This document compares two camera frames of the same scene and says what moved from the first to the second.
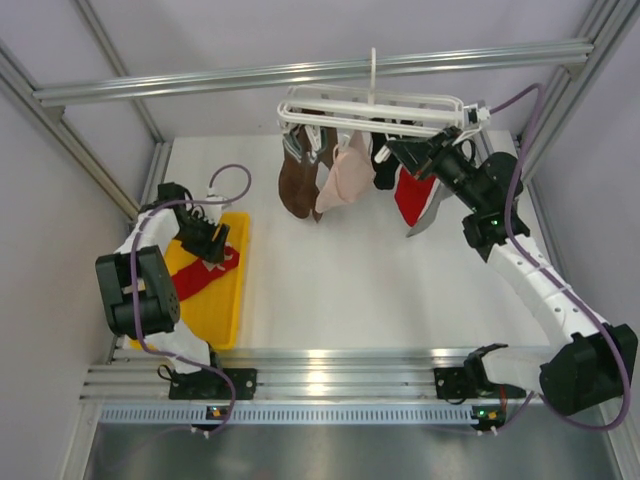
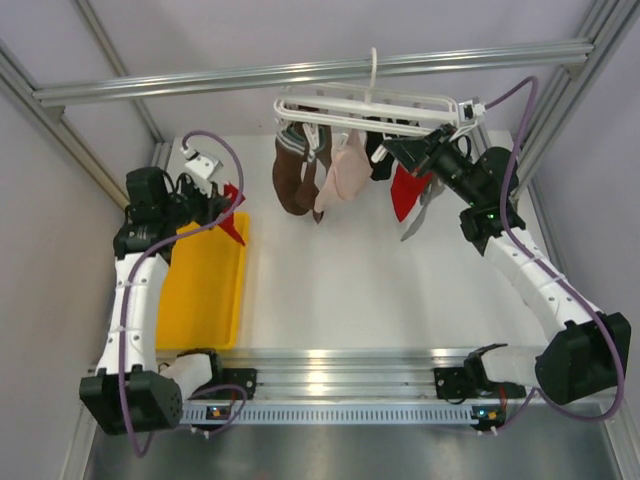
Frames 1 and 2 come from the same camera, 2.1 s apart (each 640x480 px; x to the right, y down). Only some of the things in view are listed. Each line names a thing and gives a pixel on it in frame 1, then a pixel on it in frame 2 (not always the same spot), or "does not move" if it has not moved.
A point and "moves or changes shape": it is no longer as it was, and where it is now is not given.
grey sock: [441, 192] moves or changes shape
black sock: [385, 171] moves or changes shape
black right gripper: [421, 153] does not move
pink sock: [351, 173] does not move
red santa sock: [189, 280] → [229, 225]
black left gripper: [212, 250] → [213, 206]
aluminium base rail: [296, 373] does not move
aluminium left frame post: [14, 75] does not move
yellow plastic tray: [211, 308] does not move
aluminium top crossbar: [570, 56] does not move
